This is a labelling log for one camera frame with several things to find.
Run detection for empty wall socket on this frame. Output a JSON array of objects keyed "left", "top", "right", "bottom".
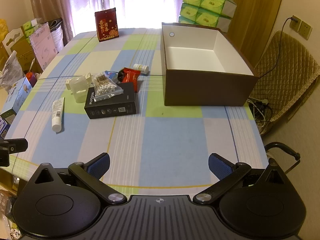
[{"left": 299, "top": 21, "right": 313, "bottom": 40}]

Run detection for cotton swab bag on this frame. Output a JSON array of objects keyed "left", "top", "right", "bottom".
[{"left": 92, "top": 71, "right": 123, "bottom": 102}]

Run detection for brown storage box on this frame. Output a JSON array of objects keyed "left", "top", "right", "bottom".
[{"left": 161, "top": 22, "right": 259, "bottom": 107}]

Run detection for beige curtain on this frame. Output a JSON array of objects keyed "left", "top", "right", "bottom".
[{"left": 27, "top": 0, "right": 75, "bottom": 45}]

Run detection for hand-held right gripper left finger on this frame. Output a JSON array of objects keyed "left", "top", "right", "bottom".
[{"left": 29, "top": 152, "right": 128, "bottom": 205}]

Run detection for yellow plastic bag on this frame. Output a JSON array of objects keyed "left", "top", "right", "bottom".
[{"left": 0, "top": 19, "right": 12, "bottom": 40}]

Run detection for green tissue boxes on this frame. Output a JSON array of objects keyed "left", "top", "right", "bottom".
[{"left": 22, "top": 17, "right": 42, "bottom": 38}]

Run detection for sheer purple curtain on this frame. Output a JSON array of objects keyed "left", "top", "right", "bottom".
[{"left": 62, "top": 0, "right": 190, "bottom": 38}]

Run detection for white paper bag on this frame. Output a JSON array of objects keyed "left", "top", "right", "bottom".
[{"left": 49, "top": 17, "right": 63, "bottom": 53}]

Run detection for red gift box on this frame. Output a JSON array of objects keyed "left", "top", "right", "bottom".
[{"left": 94, "top": 8, "right": 120, "bottom": 42}]

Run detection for red snack packet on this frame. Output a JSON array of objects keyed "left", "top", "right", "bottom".
[{"left": 122, "top": 67, "right": 140, "bottom": 93}]

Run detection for blue printed box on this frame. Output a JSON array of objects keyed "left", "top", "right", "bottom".
[{"left": 0, "top": 76, "right": 33, "bottom": 120}]

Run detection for clear plastic bag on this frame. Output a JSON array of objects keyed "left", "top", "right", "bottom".
[{"left": 0, "top": 52, "right": 25, "bottom": 90}]

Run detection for grey charging cable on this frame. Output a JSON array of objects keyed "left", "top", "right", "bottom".
[{"left": 257, "top": 16, "right": 297, "bottom": 79}]

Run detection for black shaver box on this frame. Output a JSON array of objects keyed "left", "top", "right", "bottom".
[{"left": 84, "top": 82, "right": 137, "bottom": 120}]

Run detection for orange container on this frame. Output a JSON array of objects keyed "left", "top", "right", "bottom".
[{"left": 26, "top": 58, "right": 38, "bottom": 86}]

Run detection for white pill bottle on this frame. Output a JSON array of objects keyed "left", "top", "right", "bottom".
[{"left": 133, "top": 63, "right": 150, "bottom": 73}]

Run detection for translucent plastic cup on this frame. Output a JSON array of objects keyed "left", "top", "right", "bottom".
[{"left": 69, "top": 77, "right": 91, "bottom": 104}]

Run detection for black curved metal bar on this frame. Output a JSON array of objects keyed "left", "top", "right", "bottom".
[{"left": 264, "top": 142, "right": 301, "bottom": 174}]

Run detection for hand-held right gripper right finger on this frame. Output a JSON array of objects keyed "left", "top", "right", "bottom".
[{"left": 192, "top": 152, "right": 292, "bottom": 204}]

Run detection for tangle of cables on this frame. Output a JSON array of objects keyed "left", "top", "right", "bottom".
[{"left": 247, "top": 97, "right": 274, "bottom": 137}]

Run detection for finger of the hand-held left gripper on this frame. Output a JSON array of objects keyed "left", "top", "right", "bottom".
[{"left": 0, "top": 138, "right": 28, "bottom": 153}]

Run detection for cardboard box with white cutout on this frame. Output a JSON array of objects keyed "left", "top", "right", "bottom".
[{"left": 2, "top": 26, "right": 28, "bottom": 64}]

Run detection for white plastic holder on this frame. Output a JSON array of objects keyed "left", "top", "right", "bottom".
[{"left": 66, "top": 73, "right": 93, "bottom": 90}]

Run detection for quilted tan chair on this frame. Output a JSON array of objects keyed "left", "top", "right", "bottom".
[{"left": 250, "top": 30, "right": 320, "bottom": 123}]

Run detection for stack of green tissue packs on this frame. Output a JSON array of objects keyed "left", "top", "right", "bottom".
[{"left": 178, "top": 0, "right": 237, "bottom": 33}]

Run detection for wall socket with plug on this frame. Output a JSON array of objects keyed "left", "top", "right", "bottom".
[{"left": 289, "top": 15, "right": 302, "bottom": 32}]

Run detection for white tube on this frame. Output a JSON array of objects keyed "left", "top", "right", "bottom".
[{"left": 51, "top": 97, "right": 66, "bottom": 133}]

